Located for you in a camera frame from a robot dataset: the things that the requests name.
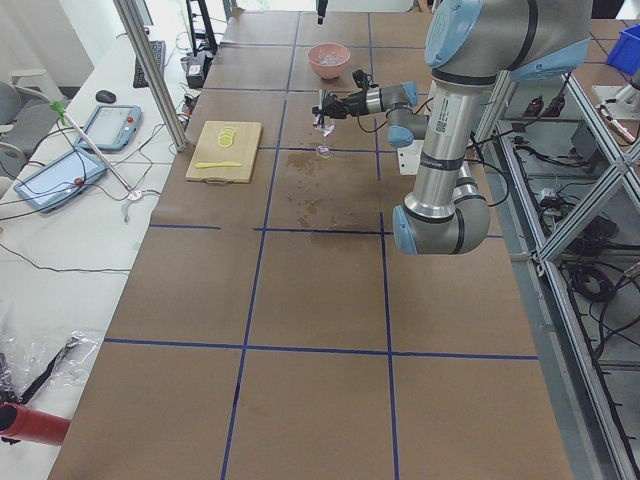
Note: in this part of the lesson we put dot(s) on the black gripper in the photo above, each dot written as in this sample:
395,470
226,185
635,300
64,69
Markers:
353,102

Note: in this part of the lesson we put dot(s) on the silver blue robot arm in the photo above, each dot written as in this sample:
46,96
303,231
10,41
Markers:
467,45

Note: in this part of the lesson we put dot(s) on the pile of clear ice cubes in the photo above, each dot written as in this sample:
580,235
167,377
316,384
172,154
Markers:
326,55

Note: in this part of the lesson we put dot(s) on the clear wine glass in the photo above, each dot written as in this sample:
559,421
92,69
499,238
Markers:
325,128

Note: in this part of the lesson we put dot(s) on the pink bowl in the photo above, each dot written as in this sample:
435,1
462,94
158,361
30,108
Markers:
329,72

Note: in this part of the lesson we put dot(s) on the bamboo cutting board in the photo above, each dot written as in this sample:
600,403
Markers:
245,145

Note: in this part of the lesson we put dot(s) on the black box device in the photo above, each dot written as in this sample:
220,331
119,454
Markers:
198,66

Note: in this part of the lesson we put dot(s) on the yellow plastic knife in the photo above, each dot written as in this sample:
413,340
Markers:
224,164

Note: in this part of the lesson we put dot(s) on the upper blue teach pendant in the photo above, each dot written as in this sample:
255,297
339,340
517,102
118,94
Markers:
111,127

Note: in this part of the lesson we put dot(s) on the blue teach pendant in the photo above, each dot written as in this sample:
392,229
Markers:
111,127
60,181

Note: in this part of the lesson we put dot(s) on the black computer mouse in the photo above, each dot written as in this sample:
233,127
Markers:
105,96

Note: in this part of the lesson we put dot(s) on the metal rod with green tip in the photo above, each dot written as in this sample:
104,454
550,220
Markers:
133,194

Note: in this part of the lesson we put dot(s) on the blue storage bin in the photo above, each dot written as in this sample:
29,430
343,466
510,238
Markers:
625,55

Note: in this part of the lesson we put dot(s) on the lower blue teach pendant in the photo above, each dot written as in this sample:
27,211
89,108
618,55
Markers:
60,181

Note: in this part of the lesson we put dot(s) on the grey office chair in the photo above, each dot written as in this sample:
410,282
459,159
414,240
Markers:
26,116

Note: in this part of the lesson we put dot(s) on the clear plastic bag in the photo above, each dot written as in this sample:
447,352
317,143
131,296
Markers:
45,367

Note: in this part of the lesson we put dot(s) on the red cylinder bottle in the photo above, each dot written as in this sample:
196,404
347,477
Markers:
20,423

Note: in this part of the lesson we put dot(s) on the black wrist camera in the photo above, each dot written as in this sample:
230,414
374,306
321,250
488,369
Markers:
362,79

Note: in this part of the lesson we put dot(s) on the white pedestal column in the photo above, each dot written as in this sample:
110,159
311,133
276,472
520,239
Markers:
409,158

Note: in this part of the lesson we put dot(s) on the aluminium frame post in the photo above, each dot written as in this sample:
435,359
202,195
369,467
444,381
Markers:
132,22

